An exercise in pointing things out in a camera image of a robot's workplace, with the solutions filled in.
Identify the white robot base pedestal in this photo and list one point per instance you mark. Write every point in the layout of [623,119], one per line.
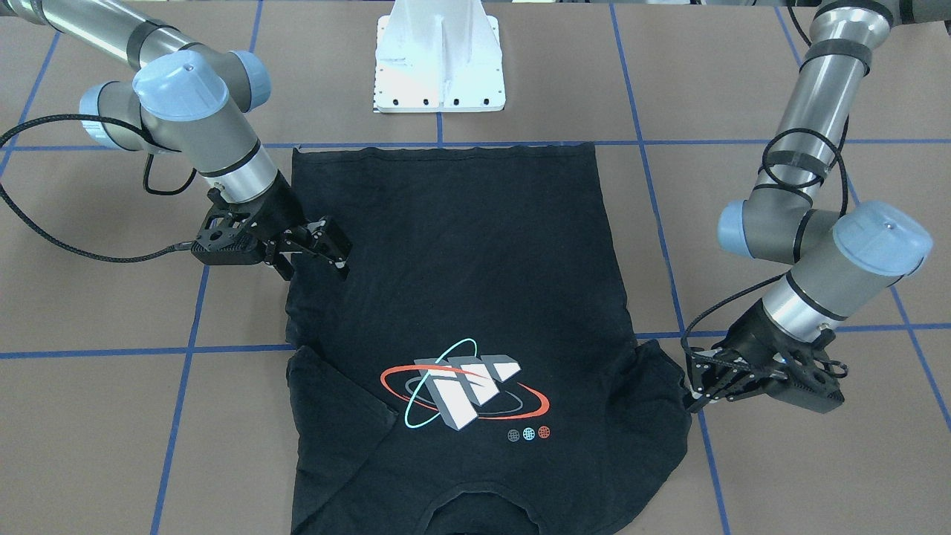
[438,57]

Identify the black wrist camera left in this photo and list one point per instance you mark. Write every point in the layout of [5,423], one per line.
[812,380]

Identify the black printed t-shirt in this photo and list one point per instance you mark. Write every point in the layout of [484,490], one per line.
[477,372]

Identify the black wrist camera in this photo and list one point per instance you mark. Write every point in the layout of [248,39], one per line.
[812,380]
[223,240]

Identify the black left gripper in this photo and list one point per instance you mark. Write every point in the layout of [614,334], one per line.
[752,336]

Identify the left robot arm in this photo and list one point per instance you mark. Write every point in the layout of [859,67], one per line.
[798,214]

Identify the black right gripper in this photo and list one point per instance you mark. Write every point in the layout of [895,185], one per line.
[279,209]

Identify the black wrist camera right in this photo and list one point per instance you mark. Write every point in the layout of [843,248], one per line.
[223,240]

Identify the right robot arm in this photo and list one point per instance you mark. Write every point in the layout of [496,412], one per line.
[188,99]

